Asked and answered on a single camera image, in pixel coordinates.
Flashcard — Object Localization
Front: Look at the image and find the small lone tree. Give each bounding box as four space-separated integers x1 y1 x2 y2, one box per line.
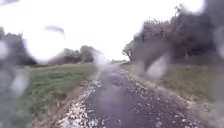
121 40 135 62

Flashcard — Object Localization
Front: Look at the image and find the dark asphalt path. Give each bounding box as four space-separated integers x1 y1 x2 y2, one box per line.
49 61 212 128

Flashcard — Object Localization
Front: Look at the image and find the distant line of trees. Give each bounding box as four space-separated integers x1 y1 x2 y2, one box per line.
0 27 101 67

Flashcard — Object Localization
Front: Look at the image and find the green grass field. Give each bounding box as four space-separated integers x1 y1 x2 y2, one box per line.
0 62 100 128

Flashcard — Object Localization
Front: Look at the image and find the row of dark trees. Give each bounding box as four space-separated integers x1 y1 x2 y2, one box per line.
131 4 224 66

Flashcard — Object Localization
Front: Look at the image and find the grass verge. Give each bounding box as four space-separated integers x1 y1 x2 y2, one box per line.
120 61 224 128

